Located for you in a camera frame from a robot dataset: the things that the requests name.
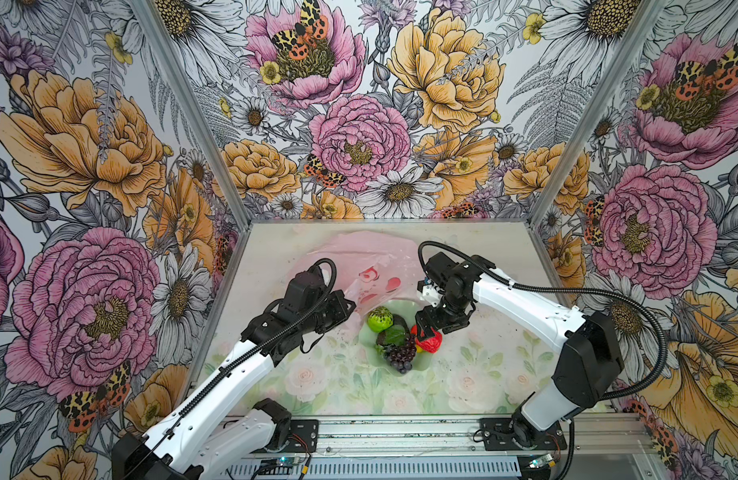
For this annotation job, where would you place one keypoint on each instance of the dark brown mangosteen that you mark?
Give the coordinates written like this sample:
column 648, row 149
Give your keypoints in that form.
column 384, row 343

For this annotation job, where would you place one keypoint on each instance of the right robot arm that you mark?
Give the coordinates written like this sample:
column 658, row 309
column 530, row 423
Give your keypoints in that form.
column 589, row 358

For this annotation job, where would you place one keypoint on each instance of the aluminium corner post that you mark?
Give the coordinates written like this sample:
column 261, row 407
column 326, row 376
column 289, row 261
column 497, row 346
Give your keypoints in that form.
column 645, row 18
column 170, row 62

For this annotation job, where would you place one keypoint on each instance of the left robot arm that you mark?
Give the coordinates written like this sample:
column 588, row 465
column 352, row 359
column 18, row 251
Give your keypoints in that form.
column 190, row 442

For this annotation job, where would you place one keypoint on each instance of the red bell pepper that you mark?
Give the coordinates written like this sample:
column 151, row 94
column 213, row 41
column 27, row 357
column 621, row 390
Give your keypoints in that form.
column 431, row 344

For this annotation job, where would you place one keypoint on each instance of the aluminium corner post right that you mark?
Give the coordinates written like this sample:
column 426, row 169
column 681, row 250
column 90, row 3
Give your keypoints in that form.
column 645, row 18

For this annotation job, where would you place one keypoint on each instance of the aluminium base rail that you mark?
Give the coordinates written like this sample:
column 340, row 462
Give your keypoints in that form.
column 458, row 435

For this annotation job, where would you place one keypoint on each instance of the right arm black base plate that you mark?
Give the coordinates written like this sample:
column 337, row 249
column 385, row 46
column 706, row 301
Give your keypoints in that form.
column 512, row 434

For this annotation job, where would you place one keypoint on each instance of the pink plastic bag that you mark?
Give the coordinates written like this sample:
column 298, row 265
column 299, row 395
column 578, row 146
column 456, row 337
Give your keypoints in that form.
column 372, row 268

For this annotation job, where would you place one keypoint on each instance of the green bumpy custard apple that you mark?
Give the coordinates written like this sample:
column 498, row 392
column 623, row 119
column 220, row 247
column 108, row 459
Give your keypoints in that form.
column 380, row 319

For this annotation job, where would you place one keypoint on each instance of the aluminium corner post left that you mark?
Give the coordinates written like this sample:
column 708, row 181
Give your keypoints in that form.
column 170, row 62

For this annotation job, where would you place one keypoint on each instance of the white vented cable duct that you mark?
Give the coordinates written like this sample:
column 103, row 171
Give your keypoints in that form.
column 500, row 467

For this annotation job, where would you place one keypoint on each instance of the green circuit board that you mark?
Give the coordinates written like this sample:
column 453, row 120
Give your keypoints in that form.
column 543, row 461

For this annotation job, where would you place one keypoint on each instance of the dark avocado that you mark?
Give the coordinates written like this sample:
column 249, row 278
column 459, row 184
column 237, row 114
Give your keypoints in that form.
column 399, row 330

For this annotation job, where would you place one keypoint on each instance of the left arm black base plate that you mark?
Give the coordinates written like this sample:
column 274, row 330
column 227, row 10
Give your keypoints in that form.
column 295, row 436

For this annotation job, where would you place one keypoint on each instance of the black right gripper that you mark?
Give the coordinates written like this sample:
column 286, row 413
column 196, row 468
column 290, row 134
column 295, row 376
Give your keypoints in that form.
column 437, row 323

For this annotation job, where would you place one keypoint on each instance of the dark purple grape bunch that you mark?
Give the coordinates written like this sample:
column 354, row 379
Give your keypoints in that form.
column 401, row 357

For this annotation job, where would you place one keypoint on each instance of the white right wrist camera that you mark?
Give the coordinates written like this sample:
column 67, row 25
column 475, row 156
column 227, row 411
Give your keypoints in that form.
column 429, row 294

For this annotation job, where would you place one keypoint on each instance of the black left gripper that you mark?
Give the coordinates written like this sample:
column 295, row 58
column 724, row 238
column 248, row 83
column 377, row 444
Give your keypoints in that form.
column 339, row 302

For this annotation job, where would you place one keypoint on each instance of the green wavy fruit plate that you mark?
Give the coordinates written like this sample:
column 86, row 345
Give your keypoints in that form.
column 367, row 338

